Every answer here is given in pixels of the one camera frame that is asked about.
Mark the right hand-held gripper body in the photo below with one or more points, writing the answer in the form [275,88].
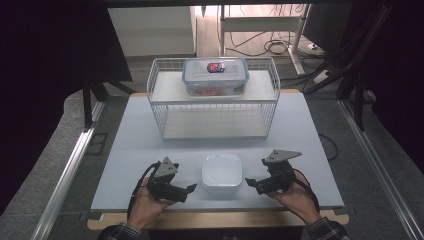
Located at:
[278,173]

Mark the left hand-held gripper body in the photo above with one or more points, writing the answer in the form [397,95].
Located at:
[165,181]

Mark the clear plastic food container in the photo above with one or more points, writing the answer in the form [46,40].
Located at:
[215,78]

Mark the person's left hand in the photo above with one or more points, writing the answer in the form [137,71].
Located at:
[146,206]

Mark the person's right hand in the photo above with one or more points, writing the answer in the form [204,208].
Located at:
[296,200]

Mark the white square bowl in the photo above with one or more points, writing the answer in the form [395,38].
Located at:
[221,173]

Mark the pale blue table board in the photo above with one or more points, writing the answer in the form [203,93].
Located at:
[140,146]

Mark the white power strip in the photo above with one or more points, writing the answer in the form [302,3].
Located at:
[321,76]

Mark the black metal stand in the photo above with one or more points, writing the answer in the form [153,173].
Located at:
[88,100]
[359,96]

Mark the white cabinet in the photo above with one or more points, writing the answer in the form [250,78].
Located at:
[151,31]

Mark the aluminium rail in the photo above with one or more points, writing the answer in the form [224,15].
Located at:
[380,166]
[63,183]

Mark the white desk frame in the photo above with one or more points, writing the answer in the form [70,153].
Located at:
[263,23]

